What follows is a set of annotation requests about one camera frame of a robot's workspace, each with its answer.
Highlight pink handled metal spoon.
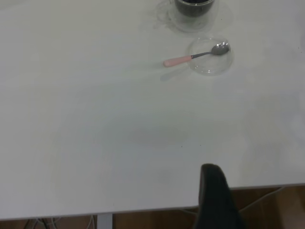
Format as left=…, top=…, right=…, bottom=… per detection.
left=163, top=42, right=231, bottom=68

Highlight clear round glass lid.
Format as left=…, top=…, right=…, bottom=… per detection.
left=186, top=37, right=234, bottom=77

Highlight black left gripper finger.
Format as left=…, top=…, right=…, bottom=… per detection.
left=194, top=163, right=247, bottom=229

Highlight white table leg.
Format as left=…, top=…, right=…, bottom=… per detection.
left=97, top=213, right=113, bottom=229

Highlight clear double-wall glass cup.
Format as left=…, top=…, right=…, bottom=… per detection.
left=155, top=0, right=234, bottom=33

